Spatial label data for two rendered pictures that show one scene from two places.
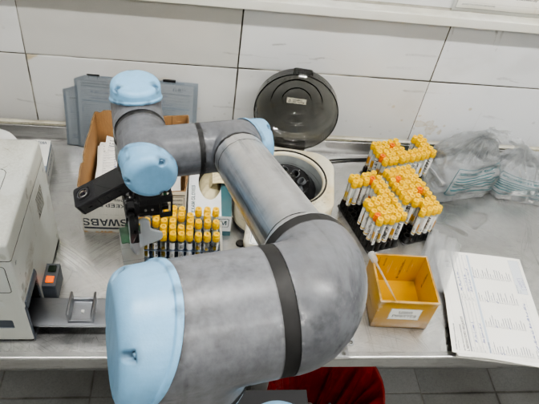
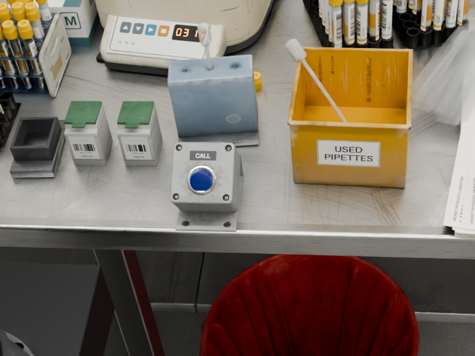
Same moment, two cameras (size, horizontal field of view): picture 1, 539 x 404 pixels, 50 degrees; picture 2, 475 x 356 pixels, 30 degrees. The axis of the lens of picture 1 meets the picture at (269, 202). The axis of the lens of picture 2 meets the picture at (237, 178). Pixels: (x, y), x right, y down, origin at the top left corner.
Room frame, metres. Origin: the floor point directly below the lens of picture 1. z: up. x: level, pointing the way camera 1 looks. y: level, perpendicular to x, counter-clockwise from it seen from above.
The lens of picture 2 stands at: (0.07, -0.49, 1.65)
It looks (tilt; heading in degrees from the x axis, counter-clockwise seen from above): 47 degrees down; 23
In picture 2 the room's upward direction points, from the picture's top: 8 degrees counter-clockwise
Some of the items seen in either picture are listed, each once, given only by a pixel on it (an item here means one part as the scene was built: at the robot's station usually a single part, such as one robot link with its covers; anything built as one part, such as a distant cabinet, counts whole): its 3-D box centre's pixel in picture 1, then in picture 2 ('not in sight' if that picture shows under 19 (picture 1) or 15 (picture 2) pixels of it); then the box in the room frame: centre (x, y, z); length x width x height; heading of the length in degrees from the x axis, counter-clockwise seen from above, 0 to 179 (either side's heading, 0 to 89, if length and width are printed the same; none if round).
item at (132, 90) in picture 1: (136, 111); not in sight; (0.70, 0.22, 1.40); 0.09 x 0.08 x 0.11; 23
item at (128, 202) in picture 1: (143, 183); not in sight; (0.70, 0.22, 1.24); 0.09 x 0.08 x 0.12; 115
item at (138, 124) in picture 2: not in sight; (139, 133); (0.76, -0.07, 0.91); 0.05 x 0.04 x 0.07; 12
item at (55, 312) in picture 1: (70, 309); not in sight; (0.63, 0.36, 0.92); 0.21 x 0.07 x 0.05; 102
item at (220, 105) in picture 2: not in sight; (214, 99); (0.82, -0.15, 0.92); 0.10 x 0.07 x 0.10; 108
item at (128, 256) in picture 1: (131, 244); not in sight; (0.69, 0.24, 1.08); 0.05 x 0.04 x 0.06; 25
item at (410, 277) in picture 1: (398, 291); (352, 116); (0.82, -0.32, 0.93); 0.13 x 0.13 x 0.10; 9
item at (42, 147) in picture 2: not in sight; (37, 142); (0.73, 0.06, 0.89); 0.09 x 0.05 x 0.04; 14
